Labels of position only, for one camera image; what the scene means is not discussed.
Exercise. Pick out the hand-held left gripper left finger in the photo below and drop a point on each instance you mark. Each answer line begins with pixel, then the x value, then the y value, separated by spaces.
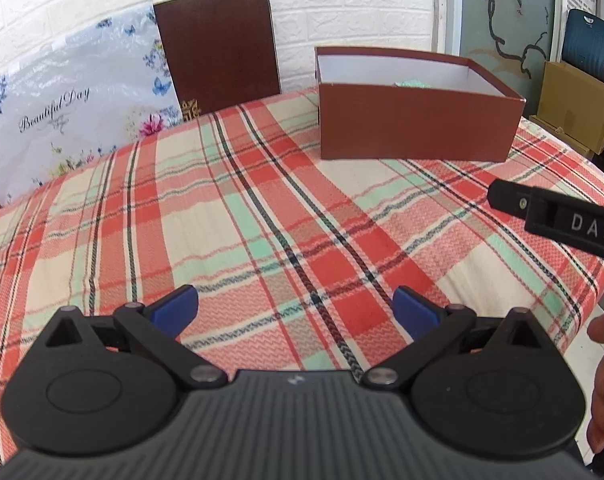
pixel 174 310

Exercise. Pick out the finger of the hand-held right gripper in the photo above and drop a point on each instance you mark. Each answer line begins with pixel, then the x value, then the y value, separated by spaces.
pixel 509 197

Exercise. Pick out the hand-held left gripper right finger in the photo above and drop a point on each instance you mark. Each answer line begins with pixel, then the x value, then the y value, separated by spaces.
pixel 414 312

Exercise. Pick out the brown cardboard storage box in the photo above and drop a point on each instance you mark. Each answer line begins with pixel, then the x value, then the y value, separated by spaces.
pixel 412 125

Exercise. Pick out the green patterned white tape roll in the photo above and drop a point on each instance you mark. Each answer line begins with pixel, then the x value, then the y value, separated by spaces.
pixel 412 83

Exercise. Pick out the small tan cardboard box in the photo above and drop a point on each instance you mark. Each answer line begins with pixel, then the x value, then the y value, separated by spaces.
pixel 557 132

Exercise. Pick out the red plaid tablecloth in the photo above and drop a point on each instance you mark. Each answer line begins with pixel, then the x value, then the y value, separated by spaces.
pixel 231 220

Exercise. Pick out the large tan cardboard box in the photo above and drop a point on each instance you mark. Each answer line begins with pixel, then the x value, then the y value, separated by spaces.
pixel 577 100

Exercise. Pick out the grey-green painted panel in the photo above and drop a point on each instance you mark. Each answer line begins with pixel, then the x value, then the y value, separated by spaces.
pixel 507 35

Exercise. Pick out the blue plastic chair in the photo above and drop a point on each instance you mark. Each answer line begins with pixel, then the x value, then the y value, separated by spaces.
pixel 589 42

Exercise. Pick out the floral white cushion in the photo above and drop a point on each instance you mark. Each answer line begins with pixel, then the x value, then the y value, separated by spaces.
pixel 56 110

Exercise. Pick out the brown wooden chair back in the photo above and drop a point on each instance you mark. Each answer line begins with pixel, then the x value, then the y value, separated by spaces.
pixel 216 50

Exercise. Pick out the white door frame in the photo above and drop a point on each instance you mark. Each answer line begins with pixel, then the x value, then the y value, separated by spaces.
pixel 447 5

